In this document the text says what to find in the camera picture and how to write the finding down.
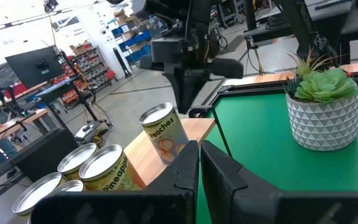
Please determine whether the grey equipment desk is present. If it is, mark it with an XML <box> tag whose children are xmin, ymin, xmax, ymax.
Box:
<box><xmin>242</xmin><ymin>18</ymin><xmax>295</xmax><ymax>43</ymax></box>

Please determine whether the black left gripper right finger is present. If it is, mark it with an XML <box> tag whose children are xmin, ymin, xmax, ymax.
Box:
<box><xmin>200</xmin><ymin>139</ymin><xmax>358</xmax><ymax>224</ymax></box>

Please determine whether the blue bin shelving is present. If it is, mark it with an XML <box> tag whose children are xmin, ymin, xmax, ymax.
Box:
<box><xmin>112</xmin><ymin>26</ymin><xmax>152</xmax><ymax>65</ymax></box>

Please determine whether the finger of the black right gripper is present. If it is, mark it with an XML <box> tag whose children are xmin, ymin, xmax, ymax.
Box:
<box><xmin>163</xmin><ymin>72</ymin><xmax>188</xmax><ymax>114</ymax></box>
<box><xmin>185</xmin><ymin>70</ymin><xmax>211</xmax><ymax>114</ymax></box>

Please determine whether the wooden workbench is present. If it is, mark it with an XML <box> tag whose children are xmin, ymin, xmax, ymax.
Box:
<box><xmin>0</xmin><ymin>108</ymin><xmax>50</xmax><ymax>150</ymax></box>

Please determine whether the large black box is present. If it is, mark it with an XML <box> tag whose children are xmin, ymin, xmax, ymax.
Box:
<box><xmin>9</xmin><ymin>126</ymin><xmax>80</xmax><ymax>183</ymax></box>

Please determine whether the black monitor on stand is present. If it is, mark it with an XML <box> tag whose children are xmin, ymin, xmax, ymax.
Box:
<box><xmin>4</xmin><ymin>45</ymin><xmax>65</xmax><ymax>90</ymax></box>

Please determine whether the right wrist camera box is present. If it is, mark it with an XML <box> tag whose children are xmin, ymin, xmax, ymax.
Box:
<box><xmin>150</xmin><ymin>37</ymin><xmax>185</xmax><ymax>65</ymax></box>

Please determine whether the parts bin rack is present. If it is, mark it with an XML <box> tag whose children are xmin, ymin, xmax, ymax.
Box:
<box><xmin>70</xmin><ymin>46</ymin><xmax>111</xmax><ymax>94</ymax></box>

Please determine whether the black desk post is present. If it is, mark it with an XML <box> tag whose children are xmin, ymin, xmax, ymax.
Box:
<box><xmin>243</xmin><ymin>0</ymin><xmax>258</xmax><ymax>32</ymax></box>

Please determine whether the green table mat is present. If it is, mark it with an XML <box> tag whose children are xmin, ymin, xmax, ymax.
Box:
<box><xmin>196</xmin><ymin>85</ymin><xmax>358</xmax><ymax>224</ymax></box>

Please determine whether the green labelled tin can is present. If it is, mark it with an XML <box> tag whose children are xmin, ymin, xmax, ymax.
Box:
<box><xmin>50</xmin><ymin>179</ymin><xmax>85</xmax><ymax>193</ymax></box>

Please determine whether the succulent in white patterned pot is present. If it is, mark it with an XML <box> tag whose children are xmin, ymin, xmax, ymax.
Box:
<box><xmin>283</xmin><ymin>46</ymin><xmax>358</xmax><ymax>152</ymax></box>

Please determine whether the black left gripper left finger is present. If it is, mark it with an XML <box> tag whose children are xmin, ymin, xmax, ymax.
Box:
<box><xmin>29</xmin><ymin>139</ymin><xmax>200</xmax><ymax>224</ymax></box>

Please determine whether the peaches tin can pale label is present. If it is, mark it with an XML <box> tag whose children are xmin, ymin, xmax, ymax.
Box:
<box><xmin>139</xmin><ymin>101</ymin><xmax>190</xmax><ymax>165</ymax></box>

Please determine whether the cherries tin can blue label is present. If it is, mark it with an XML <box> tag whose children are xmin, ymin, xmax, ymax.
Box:
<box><xmin>11</xmin><ymin>172</ymin><xmax>64</xmax><ymax>218</ymax></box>

